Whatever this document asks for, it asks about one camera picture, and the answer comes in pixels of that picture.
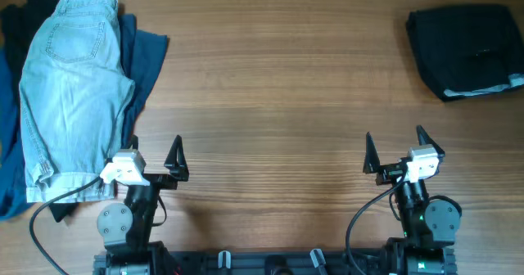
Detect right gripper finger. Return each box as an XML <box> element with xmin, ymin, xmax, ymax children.
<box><xmin>416</xmin><ymin>125</ymin><xmax>445</xmax><ymax>157</ymax></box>
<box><xmin>363</xmin><ymin>132</ymin><xmax>381</xmax><ymax>174</ymax></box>

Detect light blue denim shorts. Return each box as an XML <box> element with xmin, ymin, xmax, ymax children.
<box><xmin>19</xmin><ymin>0</ymin><xmax>135</xmax><ymax>203</ymax></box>

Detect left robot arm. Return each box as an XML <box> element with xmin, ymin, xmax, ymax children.
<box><xmin>93</xmin><ymin>135</ymin><xmax>189</xmax><ymax>275</ymax></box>

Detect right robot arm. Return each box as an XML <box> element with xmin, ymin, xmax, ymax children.
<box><xmin>359</xmin><ymin>125</ymin><xmax>463</xmax><ymax>275</ymax></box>

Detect navy blue garment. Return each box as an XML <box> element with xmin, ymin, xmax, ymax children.
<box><xmin>119</xmin><ymin>14</ymin><xmax>168</xmax><ymax>148</ymax></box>

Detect folded black garment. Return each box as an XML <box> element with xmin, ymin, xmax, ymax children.
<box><xmin>405</xmin><ymin>4</ymin><xmax>523</xmax><ymax>102</ymax></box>

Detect teal blue garment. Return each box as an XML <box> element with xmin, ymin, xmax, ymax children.
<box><xmin>1</xmin><ymin>48</ymin><xmax>31</xmax><ymax>222</ymax></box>

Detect black garment in pile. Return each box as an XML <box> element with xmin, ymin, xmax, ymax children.
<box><xmin>1</xmin><ymin>0</ymin><xmax>60</xmax><ymax>102</ymax></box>

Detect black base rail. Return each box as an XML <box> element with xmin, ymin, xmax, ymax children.
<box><xmin>93</xmin><ymin>249</ymin><xmax>458</xmax><ymax>275</ymax></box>

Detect left black cable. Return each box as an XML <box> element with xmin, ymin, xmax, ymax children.
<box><xmin>29</xmin><ymin>176</ymin><xmax>102</xmax><ymax>275</ymax></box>

